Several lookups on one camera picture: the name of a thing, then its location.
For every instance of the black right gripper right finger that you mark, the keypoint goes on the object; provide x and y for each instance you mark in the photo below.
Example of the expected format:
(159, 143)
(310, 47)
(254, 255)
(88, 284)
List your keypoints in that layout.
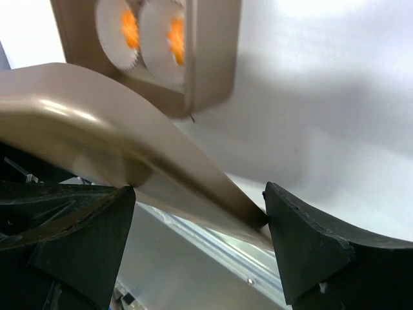
(326, 263)

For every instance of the white paper cupcake liner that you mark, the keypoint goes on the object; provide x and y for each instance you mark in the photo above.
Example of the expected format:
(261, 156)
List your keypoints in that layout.
(108, 26)
(154, 27)

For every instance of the aluminium frame rail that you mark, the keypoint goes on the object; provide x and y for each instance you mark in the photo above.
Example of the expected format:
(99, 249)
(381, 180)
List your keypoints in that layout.
(171, 263)

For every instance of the gold square tin box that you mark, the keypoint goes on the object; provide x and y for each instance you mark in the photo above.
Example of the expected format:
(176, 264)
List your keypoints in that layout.
(211, 36)

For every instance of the gold tin lid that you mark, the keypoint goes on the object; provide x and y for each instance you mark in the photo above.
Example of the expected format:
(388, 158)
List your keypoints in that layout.
(96, 128)

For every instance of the orange swirl cookie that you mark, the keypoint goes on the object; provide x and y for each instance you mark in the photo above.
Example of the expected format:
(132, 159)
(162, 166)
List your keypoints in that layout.
(176, 39)
(130, 29)

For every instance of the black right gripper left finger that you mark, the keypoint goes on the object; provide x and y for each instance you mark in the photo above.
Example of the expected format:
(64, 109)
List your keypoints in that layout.
(61, 244)

